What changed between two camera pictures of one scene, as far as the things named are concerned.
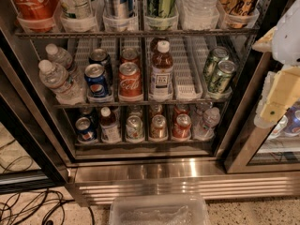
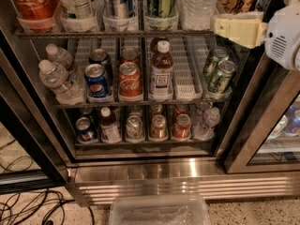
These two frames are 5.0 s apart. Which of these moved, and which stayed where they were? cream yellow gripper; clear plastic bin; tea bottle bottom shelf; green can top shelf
Moved: cream yellow gripper
Stayed: clear plastic bin; green can top shelf; tea bottle bottom shelf
